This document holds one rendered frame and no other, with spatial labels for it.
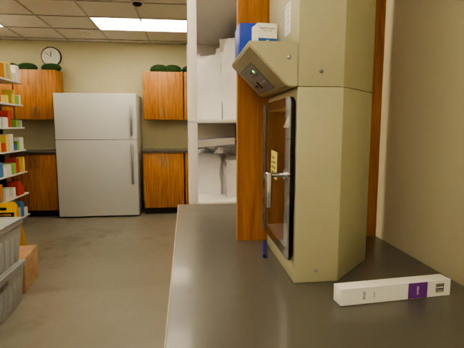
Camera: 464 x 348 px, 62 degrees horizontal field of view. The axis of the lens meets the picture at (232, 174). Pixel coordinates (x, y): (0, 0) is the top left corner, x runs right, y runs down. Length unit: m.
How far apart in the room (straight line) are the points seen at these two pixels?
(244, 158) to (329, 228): 0.42
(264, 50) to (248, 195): 0.54
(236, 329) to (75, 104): 5.38
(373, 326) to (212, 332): 0.31
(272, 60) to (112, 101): 5.04
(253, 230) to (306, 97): 0.56
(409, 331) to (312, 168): 0.39
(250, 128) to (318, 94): 0.39
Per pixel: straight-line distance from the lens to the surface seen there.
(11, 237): 3.17
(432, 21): 1.29
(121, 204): 5.95
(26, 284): 3.63
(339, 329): 0.81
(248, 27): 1.13
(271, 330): 0.78
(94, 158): 5.92
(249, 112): 1.27
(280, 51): 0.92
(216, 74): 2.29
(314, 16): 0.96
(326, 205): 0.96
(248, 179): 1.28
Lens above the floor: 1.32
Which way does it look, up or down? 7 degrees down
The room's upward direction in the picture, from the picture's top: straight up
